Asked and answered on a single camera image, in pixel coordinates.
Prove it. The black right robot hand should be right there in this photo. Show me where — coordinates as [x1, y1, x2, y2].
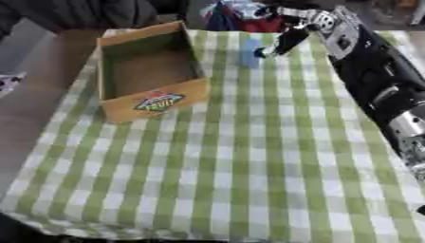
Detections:
[252, 4, 338, 59]

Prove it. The tan cardboard box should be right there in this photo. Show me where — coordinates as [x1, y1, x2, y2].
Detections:
[94, 20, 212, 124]

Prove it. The pile of colourful toys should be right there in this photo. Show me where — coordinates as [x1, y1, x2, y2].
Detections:
[199, 0, 289, 33]

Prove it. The person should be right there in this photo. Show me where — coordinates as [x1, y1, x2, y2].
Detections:
[0, 0, 192, 42]

